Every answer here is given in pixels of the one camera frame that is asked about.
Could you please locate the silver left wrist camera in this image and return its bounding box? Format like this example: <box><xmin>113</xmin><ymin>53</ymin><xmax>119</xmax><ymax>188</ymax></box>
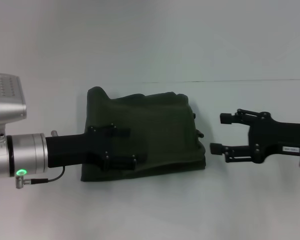
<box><xmin>0</xmin><ymin>72</ymin><xmax>28</xmax><ymax>131</ymax></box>

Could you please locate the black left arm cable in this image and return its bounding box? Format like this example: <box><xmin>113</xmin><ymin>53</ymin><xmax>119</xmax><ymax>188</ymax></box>
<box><xmin>29</xmin><ymin>165</ymin><xmax>67</xmax><ymax>184</ymax></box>

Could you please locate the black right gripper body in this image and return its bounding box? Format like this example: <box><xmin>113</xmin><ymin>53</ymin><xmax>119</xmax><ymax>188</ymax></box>
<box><xmin>248</xmin><ymin>111</ymin><xmax>300</xmax><ymax>165</ymax></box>

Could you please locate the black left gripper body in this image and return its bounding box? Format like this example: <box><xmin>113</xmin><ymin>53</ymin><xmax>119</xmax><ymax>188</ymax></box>
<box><xmin>45</xmin><ymin>125</ymin><xmax>116</xmax><ymax>172</ymax></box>

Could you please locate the dark green t-shirt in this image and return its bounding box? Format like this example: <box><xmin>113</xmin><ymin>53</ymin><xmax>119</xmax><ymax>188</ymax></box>
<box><xmin>79</xmin><ymin>86</ymin><xmax>207</xmax><ymax>183</ymax></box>

